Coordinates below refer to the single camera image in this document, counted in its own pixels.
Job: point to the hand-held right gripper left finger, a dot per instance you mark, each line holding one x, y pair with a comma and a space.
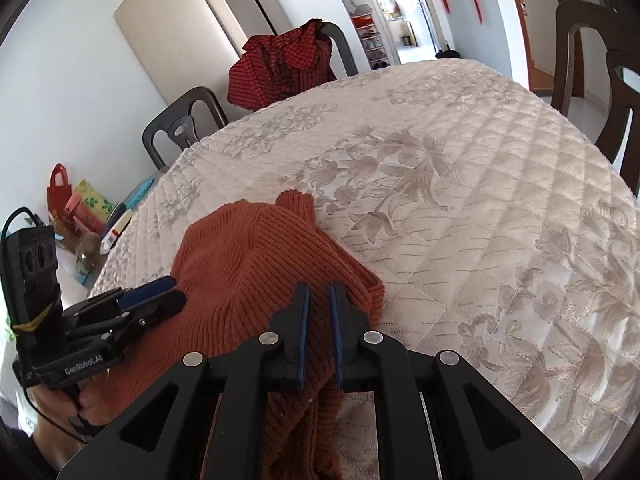
300, 340

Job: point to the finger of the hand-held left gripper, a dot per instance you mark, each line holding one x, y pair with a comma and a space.
160, 306
150, 289

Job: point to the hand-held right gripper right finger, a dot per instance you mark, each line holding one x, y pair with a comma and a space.
337, 340

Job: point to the rust orange knit sweater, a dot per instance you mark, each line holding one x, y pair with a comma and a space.
240, 270

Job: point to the person's left hand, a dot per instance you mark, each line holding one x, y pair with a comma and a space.
50, 410

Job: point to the white carton with red mark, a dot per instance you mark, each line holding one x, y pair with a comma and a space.
116, 232

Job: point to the glass jar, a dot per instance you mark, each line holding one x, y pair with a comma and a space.
89, 255

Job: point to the teal woven mat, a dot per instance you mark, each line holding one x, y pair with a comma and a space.
140, 192

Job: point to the floral gift bag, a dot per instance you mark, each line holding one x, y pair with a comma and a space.
92, 200

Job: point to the red tote bag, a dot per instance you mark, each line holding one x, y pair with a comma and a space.
59, 192

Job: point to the grey plastic chair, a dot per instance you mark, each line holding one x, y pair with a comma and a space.
160, 135

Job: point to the cream quilted floral table cover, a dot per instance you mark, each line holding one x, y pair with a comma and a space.
450, 210

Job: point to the beige board panel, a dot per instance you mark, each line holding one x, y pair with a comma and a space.
175, 35

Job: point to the red plaid garment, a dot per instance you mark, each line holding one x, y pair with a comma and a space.
280, 65

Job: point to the dark chair under plaid garment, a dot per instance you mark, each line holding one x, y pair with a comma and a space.
345, 50

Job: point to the shoe rack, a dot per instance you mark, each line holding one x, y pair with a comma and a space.
372, 35

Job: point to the small black object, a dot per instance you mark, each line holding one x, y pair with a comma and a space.
446, 52

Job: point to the dark brown chair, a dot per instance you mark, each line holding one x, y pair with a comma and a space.
567, 60

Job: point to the brown wooden door frame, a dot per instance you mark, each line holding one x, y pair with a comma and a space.
522, 35

